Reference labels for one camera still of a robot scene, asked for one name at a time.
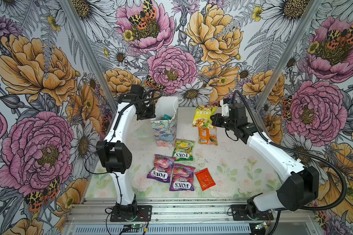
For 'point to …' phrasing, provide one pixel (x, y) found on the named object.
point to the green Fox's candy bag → (183, 150)
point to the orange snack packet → (207, 135)
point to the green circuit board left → (136, 225)
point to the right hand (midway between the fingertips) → (209, 120)
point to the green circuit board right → (261, 225)
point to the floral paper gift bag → (164, 123)
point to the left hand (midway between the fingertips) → (154, 119)
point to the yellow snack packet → (202, 116)
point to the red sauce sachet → (205, 179)
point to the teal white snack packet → (166, 116)
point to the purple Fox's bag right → (183, 178)
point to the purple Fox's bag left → (162, 168)
